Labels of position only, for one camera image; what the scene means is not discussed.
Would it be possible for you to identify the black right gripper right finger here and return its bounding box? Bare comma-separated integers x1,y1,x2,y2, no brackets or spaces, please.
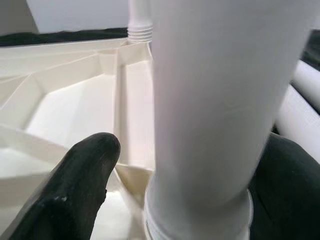
248,132,320,240

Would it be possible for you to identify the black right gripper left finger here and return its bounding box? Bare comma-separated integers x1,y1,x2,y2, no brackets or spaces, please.
7,132,122,240

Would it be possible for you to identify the white plastic table top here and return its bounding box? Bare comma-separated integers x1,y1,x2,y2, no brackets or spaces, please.
0,39,156,240

